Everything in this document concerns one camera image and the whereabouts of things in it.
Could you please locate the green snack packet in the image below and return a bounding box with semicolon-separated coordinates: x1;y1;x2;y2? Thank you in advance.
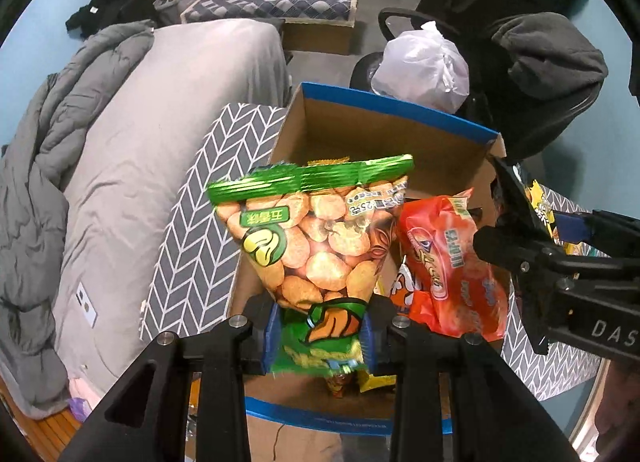
207;155;415;378

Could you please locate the black clothes pile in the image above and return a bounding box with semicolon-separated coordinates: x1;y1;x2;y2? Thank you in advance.
65;0;161;38

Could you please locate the blue-rimmed cardboard box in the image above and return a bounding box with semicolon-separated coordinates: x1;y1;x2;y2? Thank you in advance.
227;82;516;438

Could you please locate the small yellow snack packet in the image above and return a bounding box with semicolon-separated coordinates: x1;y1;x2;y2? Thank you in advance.
520;179;566;248

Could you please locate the grey bed mattress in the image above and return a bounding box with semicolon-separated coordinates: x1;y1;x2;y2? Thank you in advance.
50;17;291;398

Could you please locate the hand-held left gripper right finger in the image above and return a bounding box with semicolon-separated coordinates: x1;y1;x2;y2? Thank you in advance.
362;295;581;462

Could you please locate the black office chair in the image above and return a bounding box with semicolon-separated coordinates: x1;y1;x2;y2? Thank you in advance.
348;7;601;163

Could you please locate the purple cloth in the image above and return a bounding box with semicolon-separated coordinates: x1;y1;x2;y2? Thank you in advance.
67;394;93;418

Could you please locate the orange snack packet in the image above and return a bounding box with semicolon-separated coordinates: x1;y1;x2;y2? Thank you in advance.
390;189;511;343

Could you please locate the long gold snack packet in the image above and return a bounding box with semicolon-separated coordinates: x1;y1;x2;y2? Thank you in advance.
357;369;398;393

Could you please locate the small red-orange snack packet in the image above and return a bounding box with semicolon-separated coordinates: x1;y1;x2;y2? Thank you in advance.
324;372;358;398

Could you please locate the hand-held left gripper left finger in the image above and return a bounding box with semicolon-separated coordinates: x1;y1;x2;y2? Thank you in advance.
60;292;281;462

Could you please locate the person's right hand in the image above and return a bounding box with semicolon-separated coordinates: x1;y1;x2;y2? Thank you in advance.
592;359;640;455

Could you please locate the wooden bed frame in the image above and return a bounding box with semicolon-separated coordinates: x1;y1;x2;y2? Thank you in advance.
282;17;356;56

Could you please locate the white plastic bag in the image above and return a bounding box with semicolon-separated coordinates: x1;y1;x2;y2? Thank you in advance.
371;21;471;114

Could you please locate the grey duvet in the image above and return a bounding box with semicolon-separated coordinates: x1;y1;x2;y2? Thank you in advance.
0;22;156;418

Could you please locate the grey fleece jacket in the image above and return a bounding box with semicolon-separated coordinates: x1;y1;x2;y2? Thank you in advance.
470;12;610;160

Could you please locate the black cable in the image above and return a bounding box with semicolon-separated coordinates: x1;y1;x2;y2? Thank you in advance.
270;422;286;462

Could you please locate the white mattress label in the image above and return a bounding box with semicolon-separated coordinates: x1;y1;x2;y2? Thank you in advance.
75;282;97;328

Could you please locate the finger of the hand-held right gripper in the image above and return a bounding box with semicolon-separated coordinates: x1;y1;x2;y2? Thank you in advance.
472;155;556;275
552;209;640;260

